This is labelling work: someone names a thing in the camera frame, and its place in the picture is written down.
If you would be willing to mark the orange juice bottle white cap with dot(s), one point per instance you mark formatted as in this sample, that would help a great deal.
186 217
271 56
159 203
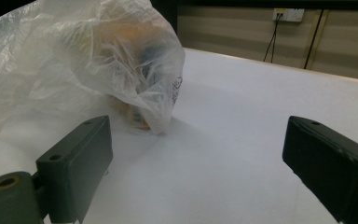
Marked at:
138 119

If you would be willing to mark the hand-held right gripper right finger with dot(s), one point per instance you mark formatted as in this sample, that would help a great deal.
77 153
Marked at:
332 161

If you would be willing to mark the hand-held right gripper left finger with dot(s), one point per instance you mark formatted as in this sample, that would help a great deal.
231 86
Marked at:
74 161

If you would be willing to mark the white table mat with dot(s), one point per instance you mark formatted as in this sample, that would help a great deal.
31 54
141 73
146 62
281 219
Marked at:
230 140

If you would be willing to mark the white wall socket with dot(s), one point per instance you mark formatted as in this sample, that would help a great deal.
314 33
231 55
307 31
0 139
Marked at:
289 14

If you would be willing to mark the clear plastic bag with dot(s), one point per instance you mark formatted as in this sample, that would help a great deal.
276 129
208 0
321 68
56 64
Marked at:
34 62

